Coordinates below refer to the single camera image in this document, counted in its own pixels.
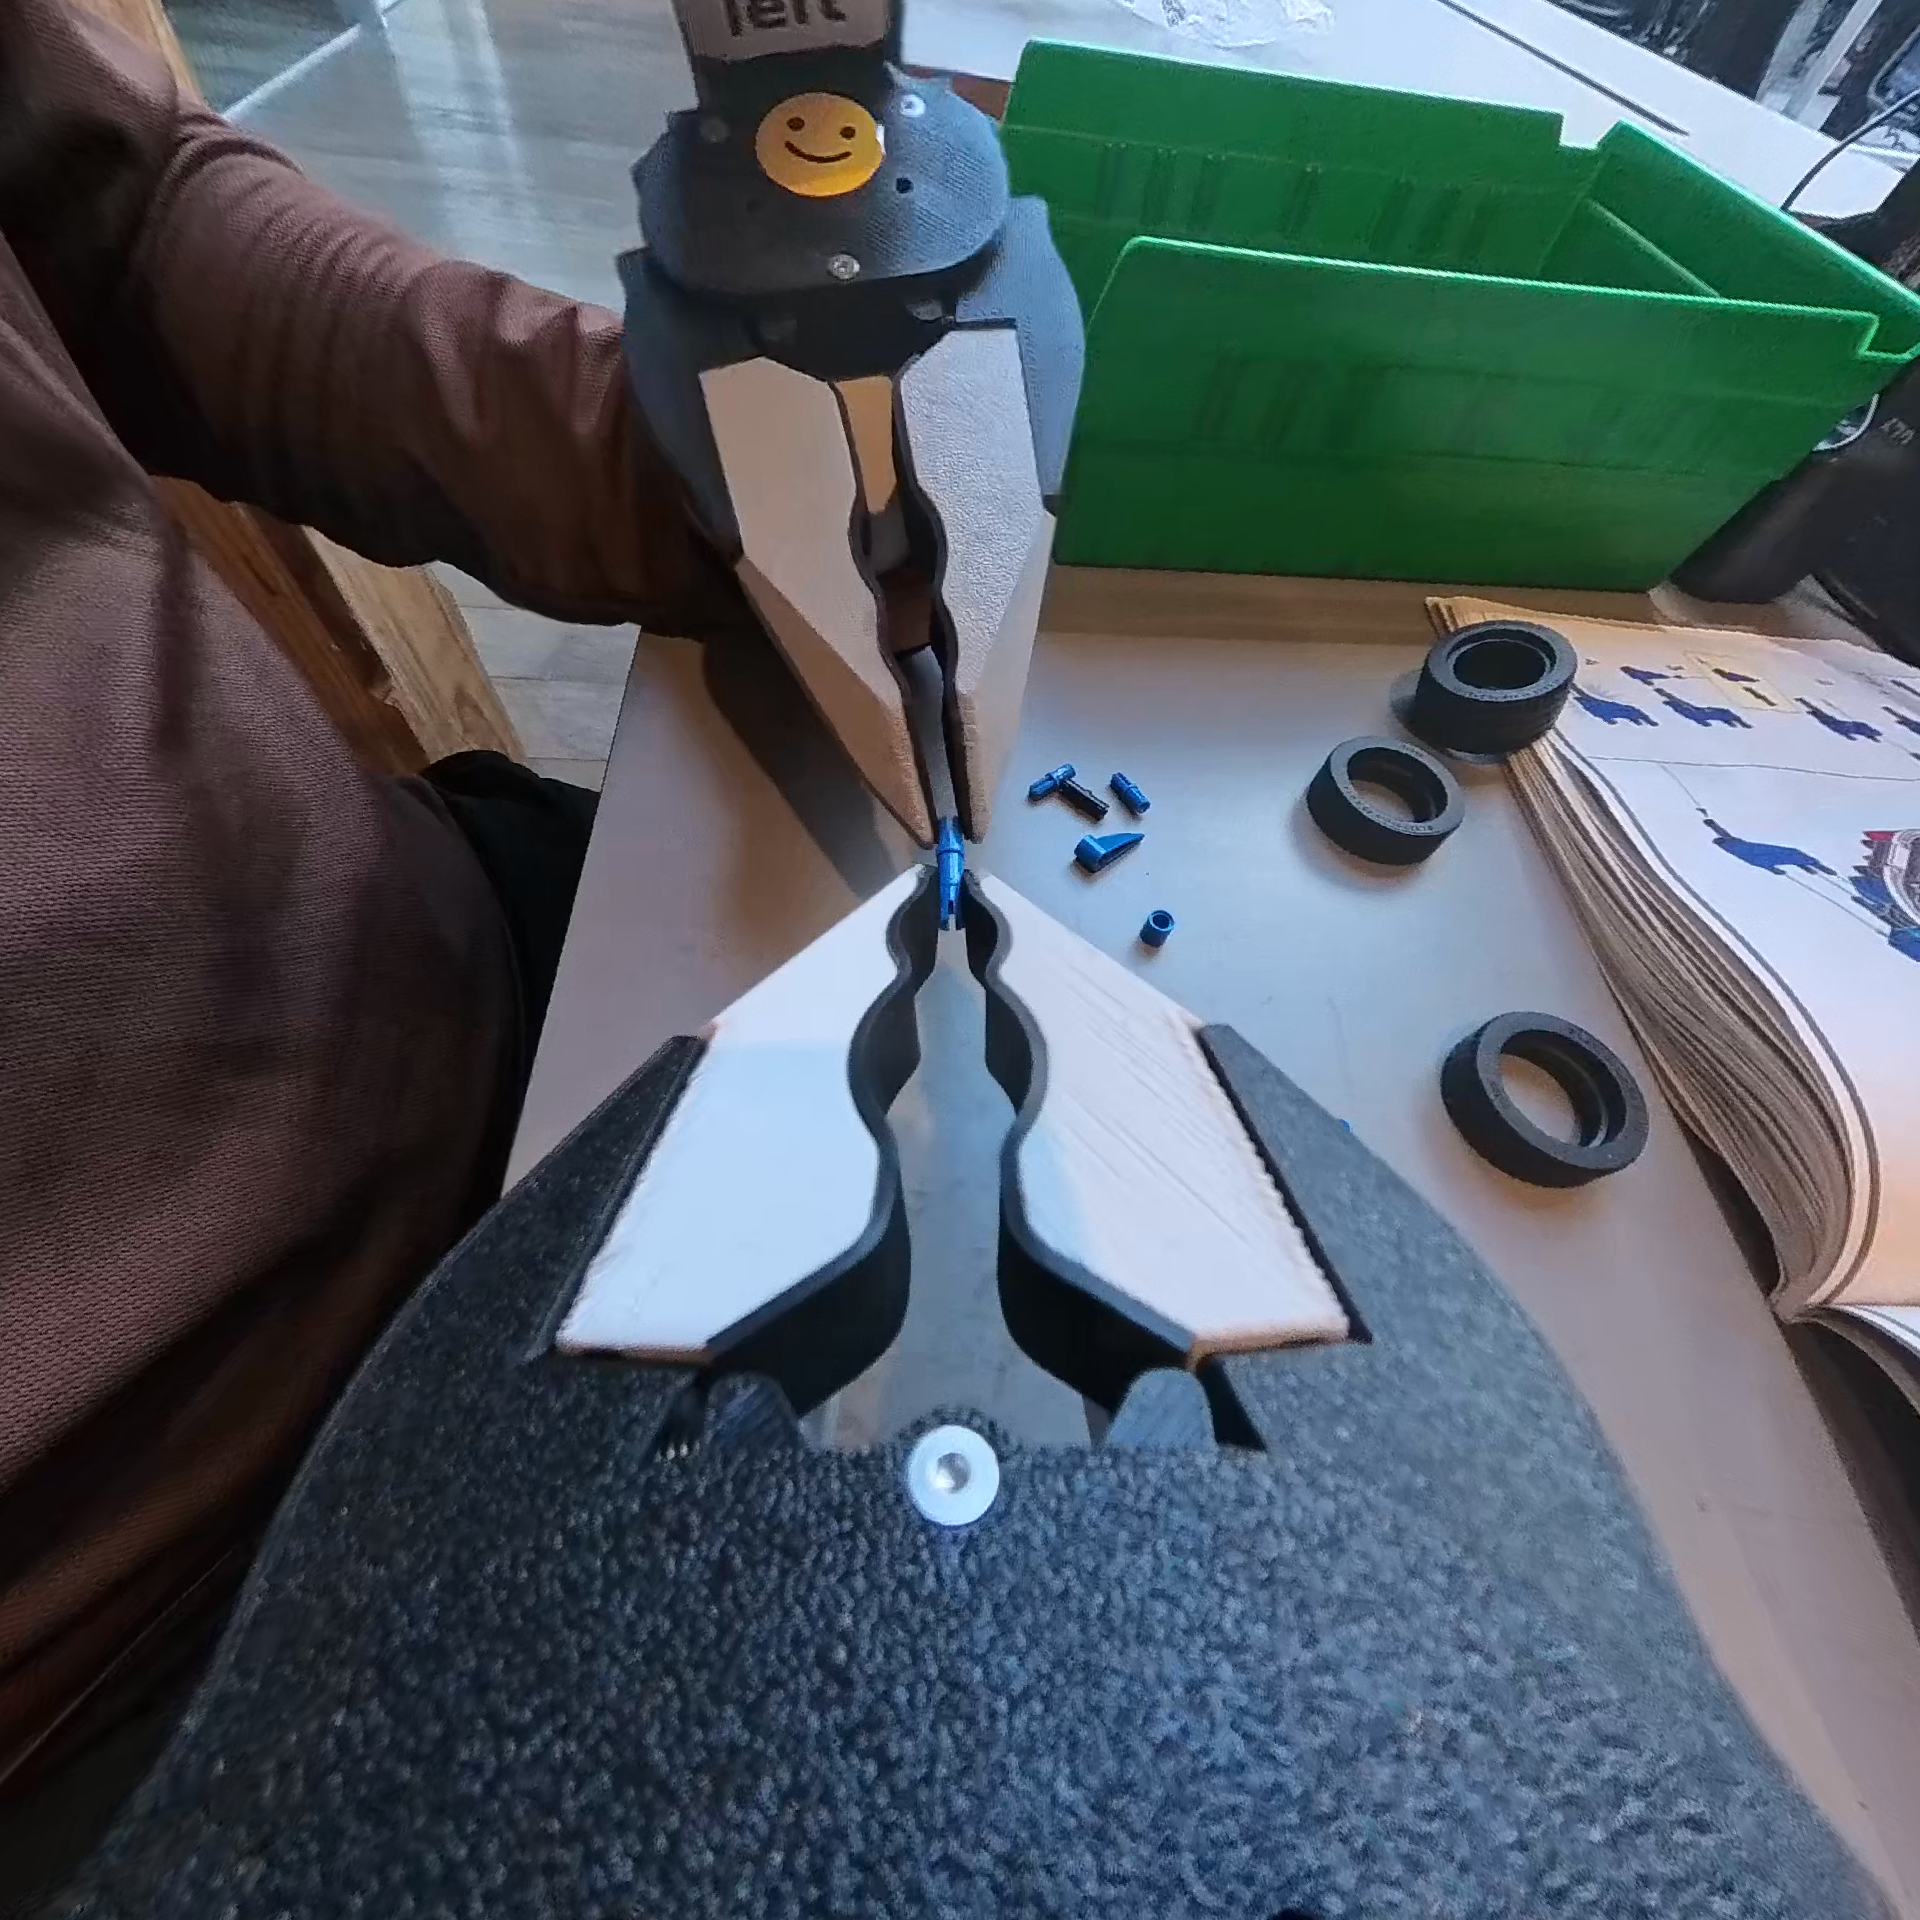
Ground person's black trousers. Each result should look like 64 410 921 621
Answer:
422 750 604 1203

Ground black toy tyre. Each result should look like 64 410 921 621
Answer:
1441 1009 1649 1194
1418 619 1580 758
1302 734 1470 867

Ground green storage bin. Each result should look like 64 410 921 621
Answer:
996 35 1920 591

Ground open instruction booklet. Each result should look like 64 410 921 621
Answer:
1426 591 1920 1444

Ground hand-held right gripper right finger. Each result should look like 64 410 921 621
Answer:
954 867 1359 1421

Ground black case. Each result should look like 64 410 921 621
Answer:
1671 387 1920 665

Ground wooden bench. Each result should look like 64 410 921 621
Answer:
153 481 527 784

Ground grey desk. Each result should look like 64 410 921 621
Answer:
498 568 1920 1920

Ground person's left forearm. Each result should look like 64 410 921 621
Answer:
30 0 750 635

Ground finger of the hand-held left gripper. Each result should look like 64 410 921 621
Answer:
698 370 941 847
892 318 1050 841

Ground black cable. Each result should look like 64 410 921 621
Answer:
1781 111 1920 218

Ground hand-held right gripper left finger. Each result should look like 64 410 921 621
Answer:
559 862 954 1421

